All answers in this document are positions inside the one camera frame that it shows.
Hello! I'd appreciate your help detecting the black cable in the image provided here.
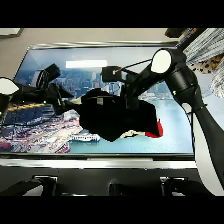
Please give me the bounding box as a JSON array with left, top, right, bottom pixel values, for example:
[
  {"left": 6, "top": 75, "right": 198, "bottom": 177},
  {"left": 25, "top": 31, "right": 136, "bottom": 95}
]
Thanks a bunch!
[{"left": 113, "top": 58, "right": 154, "bottom": 74}]

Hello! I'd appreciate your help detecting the black garment with white panels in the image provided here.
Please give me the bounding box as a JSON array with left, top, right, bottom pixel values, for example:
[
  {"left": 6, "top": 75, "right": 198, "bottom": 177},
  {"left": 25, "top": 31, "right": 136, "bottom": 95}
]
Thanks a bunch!
[{"left": 77, "top": 87, "right": 165, "bottom": 143}]

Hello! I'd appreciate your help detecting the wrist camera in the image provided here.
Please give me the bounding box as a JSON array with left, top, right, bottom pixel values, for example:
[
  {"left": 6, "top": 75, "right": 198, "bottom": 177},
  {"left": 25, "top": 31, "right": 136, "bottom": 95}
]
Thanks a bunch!
[
  {"left": 35, "top": 62, "right": 63, "bottom": 90},
  {"left": 101, "top": 65, "right": 123, "bottom": 83}
]

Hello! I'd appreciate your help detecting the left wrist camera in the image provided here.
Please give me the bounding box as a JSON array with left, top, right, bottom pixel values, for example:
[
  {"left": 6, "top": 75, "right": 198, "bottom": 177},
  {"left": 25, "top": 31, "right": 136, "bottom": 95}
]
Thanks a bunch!
[{"left": 35, "top": 62, "right": 63, "bottom": 90}]

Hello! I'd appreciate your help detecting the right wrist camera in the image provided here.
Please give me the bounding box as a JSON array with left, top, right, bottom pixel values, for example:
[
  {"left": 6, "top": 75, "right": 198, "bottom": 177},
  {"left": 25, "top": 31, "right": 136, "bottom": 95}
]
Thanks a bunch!
[{"left": 101, "top": 65, "right": 123, "bottom": 83}]

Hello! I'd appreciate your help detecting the grey striped garment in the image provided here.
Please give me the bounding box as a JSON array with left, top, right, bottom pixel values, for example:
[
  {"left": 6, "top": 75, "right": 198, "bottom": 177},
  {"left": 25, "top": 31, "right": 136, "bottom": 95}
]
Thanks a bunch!
[{"left": 184, "top": 28, "right": 224, "bottom": 66}]

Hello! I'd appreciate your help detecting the spotted garment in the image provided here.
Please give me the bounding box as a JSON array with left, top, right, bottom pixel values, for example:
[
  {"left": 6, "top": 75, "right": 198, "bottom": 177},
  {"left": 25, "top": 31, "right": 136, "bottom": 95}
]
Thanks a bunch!
[{"left": 190, "top": 54, "right": 224, "bottom": 75}]

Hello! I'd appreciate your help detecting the silver frame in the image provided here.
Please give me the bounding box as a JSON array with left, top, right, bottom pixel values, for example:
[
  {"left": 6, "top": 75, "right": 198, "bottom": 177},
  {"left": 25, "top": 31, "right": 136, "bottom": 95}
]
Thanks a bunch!
[{"left": 0, "top": 157, "right": 224, "bottom": 197}]

